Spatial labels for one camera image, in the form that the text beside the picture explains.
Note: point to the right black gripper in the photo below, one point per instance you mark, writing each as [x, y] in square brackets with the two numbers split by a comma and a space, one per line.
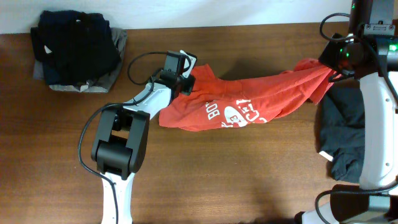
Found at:
[326, 55]

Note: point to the dark grey t-shirt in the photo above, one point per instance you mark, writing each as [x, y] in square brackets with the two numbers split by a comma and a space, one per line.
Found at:
[342, 132]

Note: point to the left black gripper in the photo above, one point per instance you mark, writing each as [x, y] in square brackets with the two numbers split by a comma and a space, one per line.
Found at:
[187, 88]

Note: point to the black folded garment on pile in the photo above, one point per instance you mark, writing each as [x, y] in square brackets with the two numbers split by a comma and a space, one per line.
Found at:
[78, 45]

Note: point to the grey folded garment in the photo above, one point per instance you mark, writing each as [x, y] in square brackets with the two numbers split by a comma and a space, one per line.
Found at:
[104, 83]

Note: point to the navy folded garment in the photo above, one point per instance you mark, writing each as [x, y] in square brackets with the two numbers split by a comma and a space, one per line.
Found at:
[52, 77]

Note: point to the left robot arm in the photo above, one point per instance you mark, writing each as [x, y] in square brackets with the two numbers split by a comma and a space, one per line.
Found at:
[120, 143]

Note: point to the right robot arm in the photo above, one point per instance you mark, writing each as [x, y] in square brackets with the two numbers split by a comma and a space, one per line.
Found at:
[369, 54]

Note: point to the red printed t-shirt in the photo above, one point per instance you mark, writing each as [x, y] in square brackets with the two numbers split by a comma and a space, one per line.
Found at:
[215, 103]

